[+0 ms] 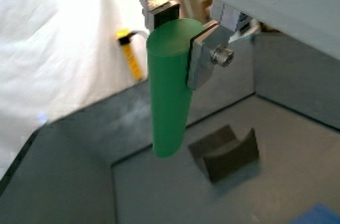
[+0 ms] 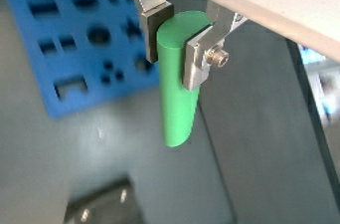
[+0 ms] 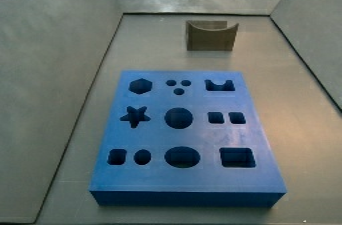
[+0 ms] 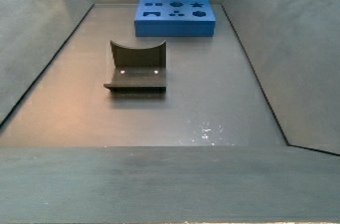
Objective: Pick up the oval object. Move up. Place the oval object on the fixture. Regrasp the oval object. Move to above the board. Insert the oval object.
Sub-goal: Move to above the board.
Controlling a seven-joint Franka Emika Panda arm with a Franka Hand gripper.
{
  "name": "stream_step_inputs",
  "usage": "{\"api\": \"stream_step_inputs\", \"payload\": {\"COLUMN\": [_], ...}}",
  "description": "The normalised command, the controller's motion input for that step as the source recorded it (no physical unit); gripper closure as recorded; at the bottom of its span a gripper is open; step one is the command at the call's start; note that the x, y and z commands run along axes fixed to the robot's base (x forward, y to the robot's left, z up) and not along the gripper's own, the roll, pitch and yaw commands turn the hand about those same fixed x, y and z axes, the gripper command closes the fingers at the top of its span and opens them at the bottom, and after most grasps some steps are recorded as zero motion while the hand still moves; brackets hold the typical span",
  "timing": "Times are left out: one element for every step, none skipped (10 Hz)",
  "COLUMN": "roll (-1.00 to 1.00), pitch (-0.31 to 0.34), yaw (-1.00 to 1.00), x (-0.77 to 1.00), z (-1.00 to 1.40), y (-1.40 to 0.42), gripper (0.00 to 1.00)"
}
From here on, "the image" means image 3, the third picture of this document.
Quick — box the black cradle fixture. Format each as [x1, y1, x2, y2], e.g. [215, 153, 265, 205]
[185, 20, 239, 51]

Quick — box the blue foam shape-sorter block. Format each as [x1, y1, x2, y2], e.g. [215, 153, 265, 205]
[89, 71, 287, 207]

